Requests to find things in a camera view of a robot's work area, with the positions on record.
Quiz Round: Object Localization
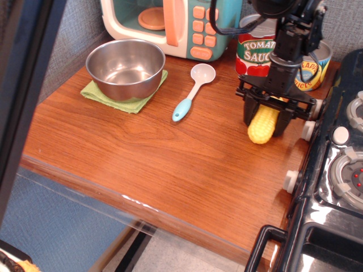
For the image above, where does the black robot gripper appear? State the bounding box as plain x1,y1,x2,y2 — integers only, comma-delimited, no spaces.
237,53,316,137

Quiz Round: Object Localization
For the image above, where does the yellow toy corn cob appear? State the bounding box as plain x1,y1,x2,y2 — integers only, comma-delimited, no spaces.
247,105,280,145

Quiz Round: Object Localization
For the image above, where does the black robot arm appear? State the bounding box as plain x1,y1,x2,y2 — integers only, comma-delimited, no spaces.
237,1,326,137

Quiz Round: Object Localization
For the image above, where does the white stove knob middle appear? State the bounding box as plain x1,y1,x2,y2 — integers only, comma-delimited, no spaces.
301,121,316,142

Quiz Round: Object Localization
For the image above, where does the white stove knob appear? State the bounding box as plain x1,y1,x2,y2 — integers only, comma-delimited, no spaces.
310,99,323,121
282,170,299,194
301,121,316,142

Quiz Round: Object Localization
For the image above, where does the white stove knob rear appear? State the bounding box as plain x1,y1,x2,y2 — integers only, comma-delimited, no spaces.
310,99,323,121

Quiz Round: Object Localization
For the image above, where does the pineapple slices can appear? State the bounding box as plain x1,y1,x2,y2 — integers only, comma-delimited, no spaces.
294,40,332,91

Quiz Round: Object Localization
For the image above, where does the tomato sauce can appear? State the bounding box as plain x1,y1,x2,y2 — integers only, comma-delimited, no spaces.
235,19,277,77

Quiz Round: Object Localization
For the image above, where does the white stove knob front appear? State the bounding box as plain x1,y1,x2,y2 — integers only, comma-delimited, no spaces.
282,170,299,194

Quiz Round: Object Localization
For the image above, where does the white round stove button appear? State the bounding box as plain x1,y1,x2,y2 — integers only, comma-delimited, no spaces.
332,126,349,145

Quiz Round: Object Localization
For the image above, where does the grey stove burner rear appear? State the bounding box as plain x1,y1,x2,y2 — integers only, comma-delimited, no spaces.
346,91,363,132

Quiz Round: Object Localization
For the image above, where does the grey stove burner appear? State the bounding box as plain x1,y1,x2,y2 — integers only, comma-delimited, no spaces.
346,91,363,132
329,147,362,210

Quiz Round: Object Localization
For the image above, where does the grey stove burner front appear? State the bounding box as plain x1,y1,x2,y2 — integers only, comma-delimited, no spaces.
329,147,362,210

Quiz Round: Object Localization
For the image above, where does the teal toy microwave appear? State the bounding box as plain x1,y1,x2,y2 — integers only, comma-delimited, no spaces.
100,1,233,62

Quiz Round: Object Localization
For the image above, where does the black toy stove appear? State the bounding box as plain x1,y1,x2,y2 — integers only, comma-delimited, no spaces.
270,49,362,271

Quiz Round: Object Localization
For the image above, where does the green folded cloth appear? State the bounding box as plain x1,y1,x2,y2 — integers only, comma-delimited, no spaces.
80,70,168,114

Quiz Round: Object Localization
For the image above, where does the stainless steel bowl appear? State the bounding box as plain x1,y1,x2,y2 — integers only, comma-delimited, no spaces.
86,39,166,103

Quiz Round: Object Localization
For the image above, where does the white spoon with teal handle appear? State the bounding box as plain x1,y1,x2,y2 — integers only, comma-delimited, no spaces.
172,63,216,122

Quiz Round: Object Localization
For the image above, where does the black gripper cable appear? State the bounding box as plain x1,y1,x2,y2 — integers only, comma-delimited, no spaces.
209,0,267,36

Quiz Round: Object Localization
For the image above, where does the black oven door handle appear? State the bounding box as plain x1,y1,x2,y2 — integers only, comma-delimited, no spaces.
245,224,288,272

